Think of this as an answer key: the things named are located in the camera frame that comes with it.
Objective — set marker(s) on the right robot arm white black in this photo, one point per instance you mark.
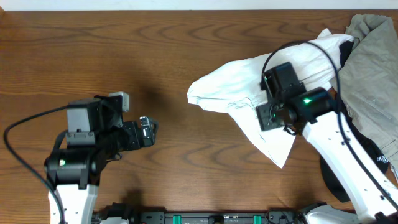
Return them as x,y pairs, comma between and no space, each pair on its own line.
313,115

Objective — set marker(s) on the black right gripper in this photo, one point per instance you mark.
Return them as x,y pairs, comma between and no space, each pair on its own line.
263,111

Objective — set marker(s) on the grey khaki garment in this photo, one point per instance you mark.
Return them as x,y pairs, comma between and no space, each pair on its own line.
368,80

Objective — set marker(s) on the white t-shirt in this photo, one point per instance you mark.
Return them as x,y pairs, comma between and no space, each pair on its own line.
234,88

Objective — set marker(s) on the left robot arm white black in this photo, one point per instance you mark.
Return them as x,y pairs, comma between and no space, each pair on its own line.
75,172

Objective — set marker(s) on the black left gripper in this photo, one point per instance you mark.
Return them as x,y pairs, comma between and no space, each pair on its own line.
137,135

